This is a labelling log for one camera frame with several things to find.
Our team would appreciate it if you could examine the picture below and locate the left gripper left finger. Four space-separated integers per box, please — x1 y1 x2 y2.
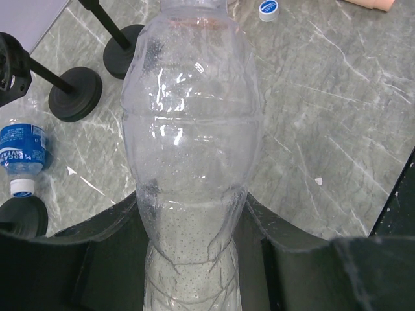
58 194 148 310

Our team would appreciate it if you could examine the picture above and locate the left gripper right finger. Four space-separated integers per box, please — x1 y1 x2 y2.
234 194 334 310

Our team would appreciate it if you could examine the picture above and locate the blue label water bottle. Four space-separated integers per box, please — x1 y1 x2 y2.
1 117 47 198

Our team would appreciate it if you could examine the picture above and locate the clear Pocari bottle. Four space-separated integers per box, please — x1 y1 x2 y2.
121 1 263 310

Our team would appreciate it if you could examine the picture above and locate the blue bottle cap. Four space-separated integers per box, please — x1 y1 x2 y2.
259 0 279 22

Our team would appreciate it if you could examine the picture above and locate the black glitter microphone stand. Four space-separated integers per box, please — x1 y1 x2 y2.
1 196 48 239

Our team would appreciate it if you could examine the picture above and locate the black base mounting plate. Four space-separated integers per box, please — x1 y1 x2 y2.
370 150 415 236

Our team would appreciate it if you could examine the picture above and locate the black empty clip stand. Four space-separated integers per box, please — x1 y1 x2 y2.
79 0 144 80

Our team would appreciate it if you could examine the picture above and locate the pink beige microphone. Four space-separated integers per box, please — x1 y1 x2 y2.
346 0 394 12

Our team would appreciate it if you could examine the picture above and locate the black shock mount stand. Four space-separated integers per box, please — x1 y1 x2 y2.
1 32 102 122

